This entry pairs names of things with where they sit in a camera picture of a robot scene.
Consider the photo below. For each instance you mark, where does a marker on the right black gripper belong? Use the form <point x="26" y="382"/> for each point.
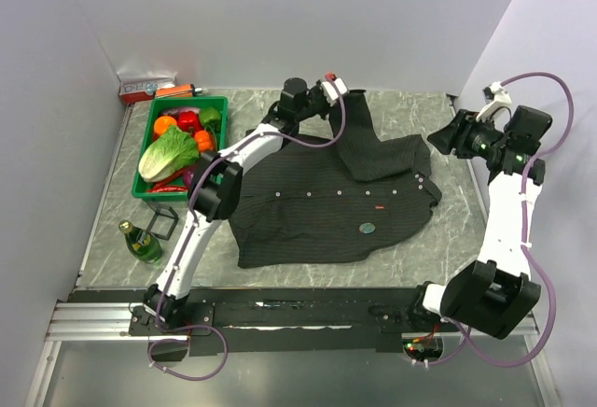
<point x="457" y="134"/>

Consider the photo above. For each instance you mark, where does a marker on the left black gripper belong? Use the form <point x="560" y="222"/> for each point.
<point x="318" y="90"/>

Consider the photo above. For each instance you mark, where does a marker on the black pinstriped shirt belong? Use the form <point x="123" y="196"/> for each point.
<point x="304" y="205"/>

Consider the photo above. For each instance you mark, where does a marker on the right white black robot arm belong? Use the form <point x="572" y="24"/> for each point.
<point x="493" y="293"/>

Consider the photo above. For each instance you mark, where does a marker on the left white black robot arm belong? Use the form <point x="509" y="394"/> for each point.
<point x="216" y="188"/>

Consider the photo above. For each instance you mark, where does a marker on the green bell pepper toy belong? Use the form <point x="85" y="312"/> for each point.
<point x="210" y="118"/>

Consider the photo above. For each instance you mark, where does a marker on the small orange pumpkin toy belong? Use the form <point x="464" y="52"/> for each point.
<point x="205" y="141"/>

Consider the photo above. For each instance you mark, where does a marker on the red bell pepper toy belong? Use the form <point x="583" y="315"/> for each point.
<point x="189" y="122"/>

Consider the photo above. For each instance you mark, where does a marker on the orange glue tube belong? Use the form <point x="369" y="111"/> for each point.
<point x="182" y="91"/>

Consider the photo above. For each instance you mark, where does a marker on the purple onion toy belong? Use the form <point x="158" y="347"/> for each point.
<point x="188" y="177"/>

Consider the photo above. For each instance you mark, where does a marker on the napa cabbage toy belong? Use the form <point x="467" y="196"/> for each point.
<point x="171" y="152"/>

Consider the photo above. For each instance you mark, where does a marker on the orange fruit toy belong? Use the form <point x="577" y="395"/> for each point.
<point x="162" y="124"/>

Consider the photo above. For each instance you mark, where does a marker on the red chili pepper toy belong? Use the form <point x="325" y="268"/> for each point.
<point x="168" y="184"/>

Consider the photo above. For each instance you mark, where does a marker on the red white cardboard box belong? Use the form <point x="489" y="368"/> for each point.
<point x="143" y="90"/>

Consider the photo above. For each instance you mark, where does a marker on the green plastic basket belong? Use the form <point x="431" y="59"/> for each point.
<point x="172" y="107"/>

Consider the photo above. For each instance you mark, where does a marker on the green glass bottle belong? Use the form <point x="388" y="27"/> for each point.
<point x="142" y="244"/>

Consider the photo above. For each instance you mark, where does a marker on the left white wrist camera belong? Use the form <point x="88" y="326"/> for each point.
<point x="333" y="88"/>

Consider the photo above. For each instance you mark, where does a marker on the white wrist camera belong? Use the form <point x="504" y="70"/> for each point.
<point x="333" y="88"/>
<point x="496" y="97"/>

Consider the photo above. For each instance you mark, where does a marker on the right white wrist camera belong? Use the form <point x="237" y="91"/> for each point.
<point x="496" y="97"/>

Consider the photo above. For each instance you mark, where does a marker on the black square frame stand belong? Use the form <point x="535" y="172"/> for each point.
<point x="163" y="221"/>

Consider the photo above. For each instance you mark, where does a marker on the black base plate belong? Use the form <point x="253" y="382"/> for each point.
<point x="280" y="319"/>

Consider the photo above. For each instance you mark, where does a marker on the aluminium rail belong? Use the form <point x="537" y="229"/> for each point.
<point x="107" y="321"/>

